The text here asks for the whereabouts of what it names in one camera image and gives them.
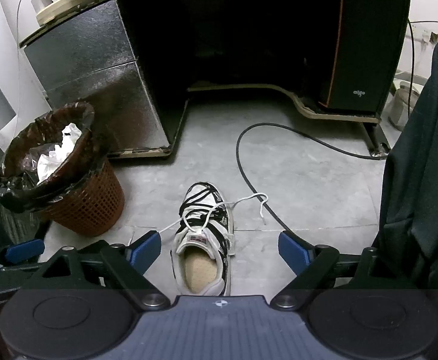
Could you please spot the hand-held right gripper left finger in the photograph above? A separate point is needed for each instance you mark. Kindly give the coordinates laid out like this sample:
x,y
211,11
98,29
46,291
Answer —
x,y
146,248

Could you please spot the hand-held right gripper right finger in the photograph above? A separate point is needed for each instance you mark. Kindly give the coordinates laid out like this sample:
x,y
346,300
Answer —
x,y
292,251

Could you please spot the black and white sneaker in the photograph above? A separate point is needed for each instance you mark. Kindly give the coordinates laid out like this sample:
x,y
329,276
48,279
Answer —
x,y
200,273

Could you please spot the white shoelace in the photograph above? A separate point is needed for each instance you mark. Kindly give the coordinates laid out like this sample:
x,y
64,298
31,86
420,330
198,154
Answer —
x,y
249,197

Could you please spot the black bin liner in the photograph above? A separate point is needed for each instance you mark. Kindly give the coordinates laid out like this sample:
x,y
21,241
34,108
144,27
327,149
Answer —
x,y
23,195

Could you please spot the black shoelace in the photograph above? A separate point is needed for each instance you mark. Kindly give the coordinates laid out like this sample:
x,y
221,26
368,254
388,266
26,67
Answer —
x,y
196,207

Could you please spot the crumpled white paper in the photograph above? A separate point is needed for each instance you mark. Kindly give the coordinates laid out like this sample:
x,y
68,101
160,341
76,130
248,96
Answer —
x,y
53,161

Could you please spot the dark cloth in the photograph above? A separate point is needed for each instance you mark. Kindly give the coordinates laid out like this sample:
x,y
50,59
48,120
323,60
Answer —
x,y
421,157

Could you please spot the silver desk cabinet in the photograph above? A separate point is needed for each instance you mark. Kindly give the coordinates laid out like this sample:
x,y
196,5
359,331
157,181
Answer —
x,y
91,67

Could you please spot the round tan disc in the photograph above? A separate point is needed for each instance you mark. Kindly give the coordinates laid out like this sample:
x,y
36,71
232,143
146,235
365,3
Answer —
x,y
68,5

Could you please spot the white container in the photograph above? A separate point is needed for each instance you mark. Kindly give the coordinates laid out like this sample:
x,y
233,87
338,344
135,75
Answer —
x,y
40,2

